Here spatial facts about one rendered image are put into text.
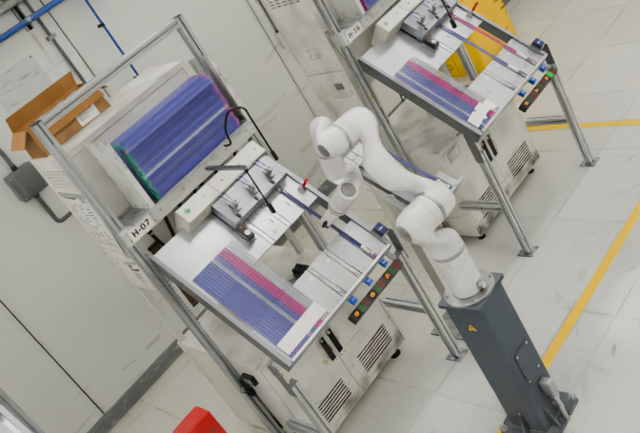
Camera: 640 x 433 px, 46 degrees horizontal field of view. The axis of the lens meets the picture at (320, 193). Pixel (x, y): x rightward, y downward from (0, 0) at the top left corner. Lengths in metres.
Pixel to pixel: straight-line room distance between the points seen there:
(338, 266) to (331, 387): 0.64
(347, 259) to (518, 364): 0.79
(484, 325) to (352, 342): 0.95
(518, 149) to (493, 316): 1.82
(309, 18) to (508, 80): 1.04
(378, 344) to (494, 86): 1.39
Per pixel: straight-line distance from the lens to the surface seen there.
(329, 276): 3.11
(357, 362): 3.60
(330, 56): 3.93
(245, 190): 3.21
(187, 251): 3.13
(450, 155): 3.97
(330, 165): 2.81
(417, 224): 2.51
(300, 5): 3.86
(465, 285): 2.71
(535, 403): 3.07
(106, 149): 2.96
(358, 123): 2.59
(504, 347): 2.85
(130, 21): 4.78
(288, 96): 5.35
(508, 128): 4.36
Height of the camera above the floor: 2.36
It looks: 25 degrees down
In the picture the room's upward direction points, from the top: 32 degrees counter-clockwise
